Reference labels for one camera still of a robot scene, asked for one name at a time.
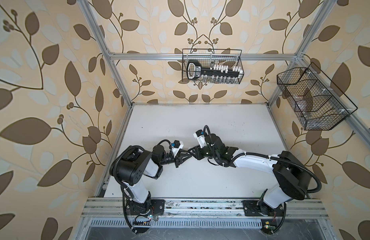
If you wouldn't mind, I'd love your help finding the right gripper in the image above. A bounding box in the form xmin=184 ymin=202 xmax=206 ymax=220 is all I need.
xmin=187 ymin=144 xmax=218 ymax=160

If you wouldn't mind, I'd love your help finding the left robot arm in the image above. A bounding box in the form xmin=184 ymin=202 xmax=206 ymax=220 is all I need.
xmin=109 ymin=140 xmax=192 ymax=204

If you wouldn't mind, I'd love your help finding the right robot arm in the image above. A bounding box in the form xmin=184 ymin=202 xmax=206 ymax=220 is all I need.
xmin=188 ymin=126 xmax=322 ymax=209

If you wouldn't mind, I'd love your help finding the black tool with white bits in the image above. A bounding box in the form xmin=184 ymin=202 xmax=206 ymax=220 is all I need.
xmin=185 ymin=60 xmax=244 ymax=81

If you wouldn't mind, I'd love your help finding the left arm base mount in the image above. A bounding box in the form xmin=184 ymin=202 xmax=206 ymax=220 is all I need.
xmin=123 ymin=198 xmax=166 ymax=235

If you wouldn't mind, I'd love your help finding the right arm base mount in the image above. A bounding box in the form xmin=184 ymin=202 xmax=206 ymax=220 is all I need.
xmin=242 ymin=200 xmax=287 ymax=235

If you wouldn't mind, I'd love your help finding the black wire basket back wall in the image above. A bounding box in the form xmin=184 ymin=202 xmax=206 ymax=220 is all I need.
xmin=182 ymin=48 xmax=244 ymax=85

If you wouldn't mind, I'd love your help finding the black wire basket wall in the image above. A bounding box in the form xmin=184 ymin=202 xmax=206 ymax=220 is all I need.
xmin=182 ymin=48 xmax=244 ymax=85
xmin=277 ymin=63 xmax=358 ymax=131

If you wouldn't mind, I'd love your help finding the aluminium rail front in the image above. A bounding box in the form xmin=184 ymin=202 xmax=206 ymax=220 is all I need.
xmin=81 ymin=198 xmax=329 ymax=221

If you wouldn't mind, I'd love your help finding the black wire basket right wall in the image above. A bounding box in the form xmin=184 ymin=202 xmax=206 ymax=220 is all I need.
xmin=277 ymin=63 xmax=358 ymax=131

